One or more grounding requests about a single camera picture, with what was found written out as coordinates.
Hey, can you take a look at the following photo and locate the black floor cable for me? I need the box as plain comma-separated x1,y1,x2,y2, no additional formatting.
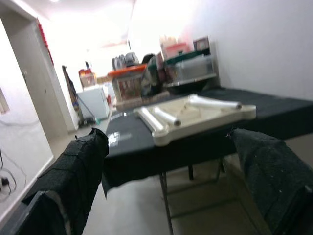
0,144,27,202

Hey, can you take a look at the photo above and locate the grey appliance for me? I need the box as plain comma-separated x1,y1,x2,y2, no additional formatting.
111,51,140,69

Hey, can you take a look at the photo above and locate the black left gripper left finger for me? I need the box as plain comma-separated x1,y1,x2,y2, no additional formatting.
0,127,110,235

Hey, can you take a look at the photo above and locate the dark picture frame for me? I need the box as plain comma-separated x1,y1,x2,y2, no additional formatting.
193,36,210,51

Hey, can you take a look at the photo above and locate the black tablecloth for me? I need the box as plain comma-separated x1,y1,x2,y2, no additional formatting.
101,87,313,196

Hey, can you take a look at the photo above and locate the white plastic children table top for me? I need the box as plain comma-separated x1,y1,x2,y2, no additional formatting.
133,94,257,147

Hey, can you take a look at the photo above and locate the orange lid storage box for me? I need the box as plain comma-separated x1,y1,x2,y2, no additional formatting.
107,64,147,101

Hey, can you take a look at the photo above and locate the white chest appliance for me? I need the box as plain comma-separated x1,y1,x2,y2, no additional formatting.
77,87,110,120

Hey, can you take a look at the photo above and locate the broom with dark handle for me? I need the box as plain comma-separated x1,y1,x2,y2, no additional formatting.
77,94,101,124

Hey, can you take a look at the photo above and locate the beige door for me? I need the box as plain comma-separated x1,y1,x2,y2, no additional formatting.
7,21,69,138

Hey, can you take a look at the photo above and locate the red yellow box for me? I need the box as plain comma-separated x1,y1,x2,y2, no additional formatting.
78,68,97,89

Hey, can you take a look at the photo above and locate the red hanging decoration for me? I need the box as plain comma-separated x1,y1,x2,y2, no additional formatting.
36,18,55,66

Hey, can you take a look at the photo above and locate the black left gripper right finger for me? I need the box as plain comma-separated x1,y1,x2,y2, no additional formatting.
229,128,313,235

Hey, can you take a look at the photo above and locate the black folding table frame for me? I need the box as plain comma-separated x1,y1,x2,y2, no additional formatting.
160,156,245,235

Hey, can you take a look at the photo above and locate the pink box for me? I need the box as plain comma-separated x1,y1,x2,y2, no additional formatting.
160,35,190,59

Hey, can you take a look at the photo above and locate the clear plastic container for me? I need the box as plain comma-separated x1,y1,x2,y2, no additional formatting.
175,55,217,81

